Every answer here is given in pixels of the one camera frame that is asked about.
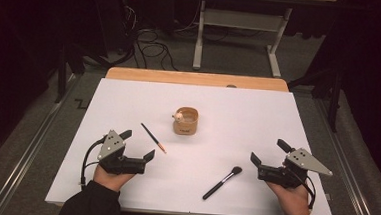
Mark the person's right hand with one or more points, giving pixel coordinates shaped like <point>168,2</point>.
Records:
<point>291,200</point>

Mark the white frame desk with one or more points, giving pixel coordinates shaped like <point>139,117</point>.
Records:
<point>198,38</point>

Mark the small metal clip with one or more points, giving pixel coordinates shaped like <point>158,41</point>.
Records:
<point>329,196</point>

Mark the white table cover board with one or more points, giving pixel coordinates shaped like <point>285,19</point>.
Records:
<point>244,124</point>

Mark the black stand leg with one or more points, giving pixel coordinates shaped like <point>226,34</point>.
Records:
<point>61,79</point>
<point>335,103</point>

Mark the wooden cup with small figurine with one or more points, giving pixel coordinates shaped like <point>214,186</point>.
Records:
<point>185,127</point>

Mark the person's left hand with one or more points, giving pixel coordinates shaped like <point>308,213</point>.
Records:
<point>110,181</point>

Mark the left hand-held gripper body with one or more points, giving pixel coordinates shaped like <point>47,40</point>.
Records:
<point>111,146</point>

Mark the black makeup brush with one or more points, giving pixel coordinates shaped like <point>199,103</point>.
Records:
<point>222,183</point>

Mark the wooden board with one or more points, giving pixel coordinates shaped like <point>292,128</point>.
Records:
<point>180,77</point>

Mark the metal floor rail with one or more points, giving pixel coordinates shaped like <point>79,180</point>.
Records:
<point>343,163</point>
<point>33,148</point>

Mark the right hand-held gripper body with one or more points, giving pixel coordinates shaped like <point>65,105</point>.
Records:
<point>303,160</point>

